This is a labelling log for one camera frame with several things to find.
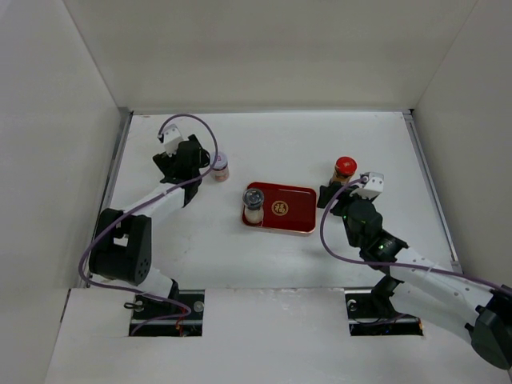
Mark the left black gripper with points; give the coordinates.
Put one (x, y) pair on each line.
(166, 162)

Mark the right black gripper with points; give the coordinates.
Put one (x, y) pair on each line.
(325, 191)

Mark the clear bottle white contents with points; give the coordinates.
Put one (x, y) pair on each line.
(253, 199)

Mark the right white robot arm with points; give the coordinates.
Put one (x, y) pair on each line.
(476, 310)

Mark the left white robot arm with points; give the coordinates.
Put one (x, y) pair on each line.
(124, 254)

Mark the chili sauce jar red lid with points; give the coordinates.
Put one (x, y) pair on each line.
(344, 169)

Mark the small jar white lid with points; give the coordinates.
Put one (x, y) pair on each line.
(219, 165)

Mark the red rectangular tray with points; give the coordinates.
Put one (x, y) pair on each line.
(289, 209)

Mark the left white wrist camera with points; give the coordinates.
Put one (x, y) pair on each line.
(170, 137)

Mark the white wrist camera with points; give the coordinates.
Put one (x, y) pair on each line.
(170, 137)
(370, 186)

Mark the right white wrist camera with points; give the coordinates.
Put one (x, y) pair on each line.
(370, 186)

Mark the left aluminium rail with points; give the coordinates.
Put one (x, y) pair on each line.
(120, 143)

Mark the aluminium rail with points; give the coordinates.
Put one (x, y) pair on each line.
(408, 116)
(120, 143)

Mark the right aluminium rail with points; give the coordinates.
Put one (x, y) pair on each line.
(408, 116)

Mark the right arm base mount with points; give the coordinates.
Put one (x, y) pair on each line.
(371, 314)

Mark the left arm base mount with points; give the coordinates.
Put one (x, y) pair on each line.
(149, 318)

